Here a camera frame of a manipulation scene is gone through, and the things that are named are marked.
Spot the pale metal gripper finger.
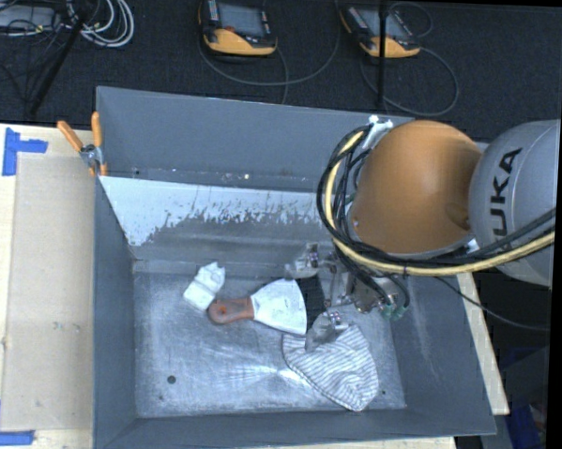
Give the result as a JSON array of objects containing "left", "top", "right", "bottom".
[
  {"left": 303, "top": 307, "right": 352, "bottom": 354},
  {"left": 284, "top": 241, "right": 323, "bottom": 276}
]

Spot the white striped cloth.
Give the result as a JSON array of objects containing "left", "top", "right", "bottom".
[{"left": 277, "top": 320, "right": 384, "bottom": 414}]

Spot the white crumpled lump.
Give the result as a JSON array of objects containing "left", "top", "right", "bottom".
[{"left": 181, "top": 260, "right": 227, "bottom": 312}]

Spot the grey metal bin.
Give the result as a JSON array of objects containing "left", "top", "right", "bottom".
[{"left": 76, "top": 85, "right": 515, "bottom": 449}]

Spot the pale brown flat board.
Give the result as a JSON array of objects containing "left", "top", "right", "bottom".
[{"left": 0, "top": 150, "right": 108, "bottom": 438}]

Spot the white brush with orange handle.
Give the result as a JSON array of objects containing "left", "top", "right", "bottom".
[{"left": 205, "top": 270, "right": 330, "bottom": 337}]

